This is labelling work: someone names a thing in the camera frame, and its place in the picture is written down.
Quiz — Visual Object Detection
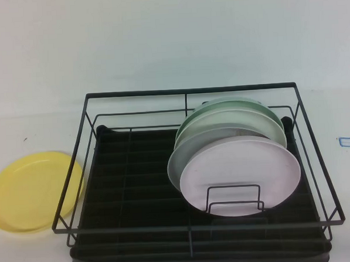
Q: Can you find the grey plate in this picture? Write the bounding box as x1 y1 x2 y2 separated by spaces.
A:
165 123 274 194

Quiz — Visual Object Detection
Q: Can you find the pink plate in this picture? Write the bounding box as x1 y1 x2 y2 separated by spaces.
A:
177 132 304 220

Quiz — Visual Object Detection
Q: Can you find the black wire dish rack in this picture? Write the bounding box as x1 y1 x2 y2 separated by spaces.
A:
45 80 348 262

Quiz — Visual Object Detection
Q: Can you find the dark green plate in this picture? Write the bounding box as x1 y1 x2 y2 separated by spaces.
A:
191 97 288 153

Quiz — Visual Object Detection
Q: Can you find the light green plate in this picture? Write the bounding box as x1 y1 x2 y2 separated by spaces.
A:
174 106 285 155

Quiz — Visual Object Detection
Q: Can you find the black plastic drip tray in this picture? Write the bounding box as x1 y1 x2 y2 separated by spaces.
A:
62 113 334 262

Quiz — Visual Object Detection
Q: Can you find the yellow plate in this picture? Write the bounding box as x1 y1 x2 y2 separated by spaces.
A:
0 149 89 234

